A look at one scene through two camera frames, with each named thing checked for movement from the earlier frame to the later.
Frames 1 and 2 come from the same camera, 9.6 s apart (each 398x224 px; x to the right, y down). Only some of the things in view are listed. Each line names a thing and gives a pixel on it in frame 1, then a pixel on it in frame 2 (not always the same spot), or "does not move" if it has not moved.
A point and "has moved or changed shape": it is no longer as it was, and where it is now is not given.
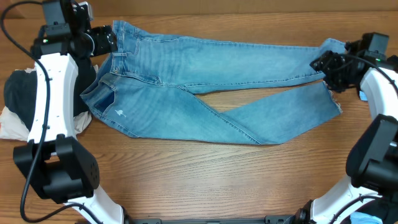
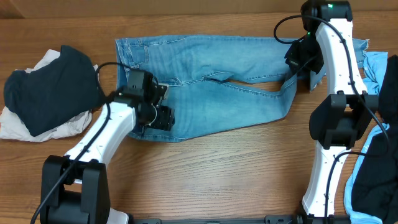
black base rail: x=292 y=219 does not move
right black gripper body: x=337 y=73 → x=307 y=55
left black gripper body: x=104 y=43 → x=157 y=116
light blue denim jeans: x=147 y=83 has moved or changed shape
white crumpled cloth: x=11 y=129 does not move
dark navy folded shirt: x=20 y=87 does not move
